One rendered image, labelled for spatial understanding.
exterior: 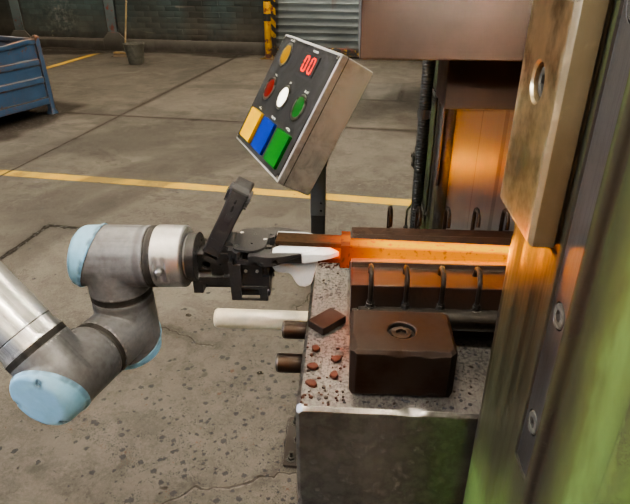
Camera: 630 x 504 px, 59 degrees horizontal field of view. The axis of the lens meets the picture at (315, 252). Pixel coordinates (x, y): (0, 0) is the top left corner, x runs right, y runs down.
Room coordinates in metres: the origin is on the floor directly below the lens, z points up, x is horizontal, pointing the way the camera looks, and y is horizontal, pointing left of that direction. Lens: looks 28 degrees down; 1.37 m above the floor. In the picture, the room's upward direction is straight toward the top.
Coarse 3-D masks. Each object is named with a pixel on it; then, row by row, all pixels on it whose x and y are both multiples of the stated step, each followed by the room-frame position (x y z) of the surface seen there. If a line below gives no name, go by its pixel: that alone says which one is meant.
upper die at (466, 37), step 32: (384, 0) 0.61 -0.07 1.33; (416, 0) 0.61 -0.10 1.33; (448, 0) 0.61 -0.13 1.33; (480, 0) 0.61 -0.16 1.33; (512, 0) 0.61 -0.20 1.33; (384, 32) 0.62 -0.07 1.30; (416, 32) 0.61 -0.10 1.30; (448, 32) 0.61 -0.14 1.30; (480, 32) 0.61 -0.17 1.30; (512, 32) 0.61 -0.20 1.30
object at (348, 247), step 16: (288, 240) 0.69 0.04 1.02; (304, 240) 0.69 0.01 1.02; (320, 240) 0.69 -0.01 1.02; (336, 240) 0.69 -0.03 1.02; (352, 240) 0.70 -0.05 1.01; (368, 240) 0.70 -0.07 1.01; (384, 240) 0.70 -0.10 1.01; (400, 240) 0.70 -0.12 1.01; (352, 256) 0.68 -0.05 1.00; (368, 256) 0.68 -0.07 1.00; (384, 256) 0.67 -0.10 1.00; (400, 256) 0.67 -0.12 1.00; (416, 256) 0.67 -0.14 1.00; (432, 256) 0.67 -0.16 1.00; (448, 256) 0.67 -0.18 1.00; (464, 256) 0.67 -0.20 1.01; (480, 256) 0.67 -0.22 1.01; (496, 256) 0.67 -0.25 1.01
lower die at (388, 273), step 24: (408, 240) 0.75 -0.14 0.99; (432, 240) 0.75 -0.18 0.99; (456, 240) 0.75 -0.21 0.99; (480, 240) 0.75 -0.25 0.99; (504, 240) 0.75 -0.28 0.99; (360, 264) 0.66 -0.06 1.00; (384, 264) 0.66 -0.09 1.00; (408, 264) 0.66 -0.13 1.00; (432, 264) 0.66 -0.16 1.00; (456, 264) 0.66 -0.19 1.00; (480, 264) 0.66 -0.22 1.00; (504, 264) 0.66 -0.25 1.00; (360, 288) 0.62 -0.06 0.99; (384, 288) 0.61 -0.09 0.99; (432, 288) 0.61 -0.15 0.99; (456, 288) 0.61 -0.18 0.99; (456, 336) 0.61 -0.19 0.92; (480, 336) 0.61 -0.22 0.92
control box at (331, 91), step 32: (288, 64) 1.32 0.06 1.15; (320, 64) 1.18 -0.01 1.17; (352, 64) 1.13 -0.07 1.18; (256, 96) 1.40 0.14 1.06; (288, 96) 1.23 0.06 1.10; (320, 96) 1.10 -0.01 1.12; (352, 96) 1.13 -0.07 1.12; (288, 128) 1.15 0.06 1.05; (320, 128) 1.10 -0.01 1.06; (288, 160) 1.08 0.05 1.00; (320, 160) 1.10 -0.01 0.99
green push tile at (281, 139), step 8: (280, 128) 1.18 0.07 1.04; (280, 136) 1.15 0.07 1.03; (288, 136) 1.11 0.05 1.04; (272, 144) 1.16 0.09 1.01; (280, 144) 1.13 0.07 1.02; (288, 144) 1.11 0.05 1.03; (272, 152) 1.14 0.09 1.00; (280, 152) 1.11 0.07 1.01; (272, 160) 1.12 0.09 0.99; (280, 160) 1.10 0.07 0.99
